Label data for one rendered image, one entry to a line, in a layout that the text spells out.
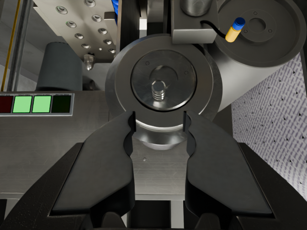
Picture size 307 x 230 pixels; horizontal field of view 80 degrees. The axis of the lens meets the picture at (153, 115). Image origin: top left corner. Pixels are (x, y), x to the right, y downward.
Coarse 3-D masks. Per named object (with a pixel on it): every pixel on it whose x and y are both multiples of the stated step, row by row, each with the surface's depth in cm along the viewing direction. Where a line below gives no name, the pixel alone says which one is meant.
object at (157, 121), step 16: (144, 48) 22; (160, 48) 22; (176, 48) 22; (192, 48) 22; (128, 64) 22; (192, 64) 22; (208, 64) 22; (128, 80) 22; (208, 80) 21; (128, 96) 21; (192, 96) 21; (208, 96) 21; (144, 112) 21; (160, 112) 21; (176, 112) 21; (160, 128) 20; (176, 128) 22
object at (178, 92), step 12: (144, 60) 22; (156, 60) 22; (168, 60) 22; (180, 60) 22; (132, 72) 22; (144, 72) 21; (156, 72) 22; (168, 72) 21; (180, 72) 21; (192, 72) 21; (132, 84) 21; (144, 84) 21; (168, 84) 21; (180, 84) 21; (192, 84) 21; (144, 96) 21; (168, 96) 21; (180, 96) 21; (156, 108) 20; (168, 108) 20
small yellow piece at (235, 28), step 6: (240, 18) 15; (210, 24) 18; (234, 24) 15; (240, 24) 15; (216, 30) 18; (234, 30) 15; (240, 30) 15; (222, 36) 17; (228, 36) 16; (234, 36) 16
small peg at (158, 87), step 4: (156, 80) 18; (160, 80) 18; (152, 84) 18; (156, 84) 18; (160, 84) 18; (164, 84) 18; (152, 88) 18; (156, 88) 18; (160, 88) 18; (164, 88) 18; (152, 92) 19; (156, 92) 18; (160, 92) 18; (164, 92) 19; (156, 96) 19; (160, 96) 19; (164, 96) 20; (160, 100) 20
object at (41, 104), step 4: (36, 96) 56; (40, 96) 56; (44, 96) 56; (48, 96) 56; (36, 100) 56; (40, 100) 56; (44, 100) 56; (48, 100) 56; (36, 104) 56; (40, 104) 56; (44, 104) 56; (48, 104) 56; (36, 108) 56; (40, 108) 56; (44, 108) 56; (48, 108) 56
